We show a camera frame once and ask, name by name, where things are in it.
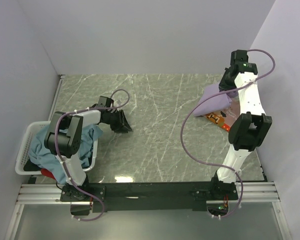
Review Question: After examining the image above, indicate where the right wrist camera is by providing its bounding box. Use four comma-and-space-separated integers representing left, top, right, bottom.
230, 49, 258, 75

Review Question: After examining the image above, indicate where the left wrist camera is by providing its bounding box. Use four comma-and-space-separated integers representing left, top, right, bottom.
96, 96, 114, 108

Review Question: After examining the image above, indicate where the white laundry basket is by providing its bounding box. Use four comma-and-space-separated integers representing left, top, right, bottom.
15, 121, 98, 177

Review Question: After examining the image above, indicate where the purple t shirt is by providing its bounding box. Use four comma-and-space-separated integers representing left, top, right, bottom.
193, 83, 238, 117

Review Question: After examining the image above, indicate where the red garment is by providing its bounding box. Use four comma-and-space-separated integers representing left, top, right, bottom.
40, 168, 56, 180

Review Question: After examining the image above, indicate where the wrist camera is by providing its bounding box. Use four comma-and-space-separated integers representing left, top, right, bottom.
230, 49, 258, 75
96, 96, 114, 108

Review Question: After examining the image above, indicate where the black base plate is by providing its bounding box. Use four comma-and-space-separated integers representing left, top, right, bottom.
59, 181, 240, 216

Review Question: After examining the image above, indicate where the aluminium rail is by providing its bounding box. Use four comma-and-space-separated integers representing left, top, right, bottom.
16, 182, 281, 205

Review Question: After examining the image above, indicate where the folded pink t shirt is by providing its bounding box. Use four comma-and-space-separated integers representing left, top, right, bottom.
204, 99, 240, 132

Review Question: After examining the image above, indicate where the black garment in basket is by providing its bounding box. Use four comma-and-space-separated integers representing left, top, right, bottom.
23, 160, 41, 172

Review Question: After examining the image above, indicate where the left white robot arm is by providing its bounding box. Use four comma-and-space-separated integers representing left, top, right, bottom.
44, 107, 132, 186

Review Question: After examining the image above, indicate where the light blue t shirt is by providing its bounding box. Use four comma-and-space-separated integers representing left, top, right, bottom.
28, 124, 103, 185

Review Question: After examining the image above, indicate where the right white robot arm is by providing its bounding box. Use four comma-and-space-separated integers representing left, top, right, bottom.
215, 63, 273, 192

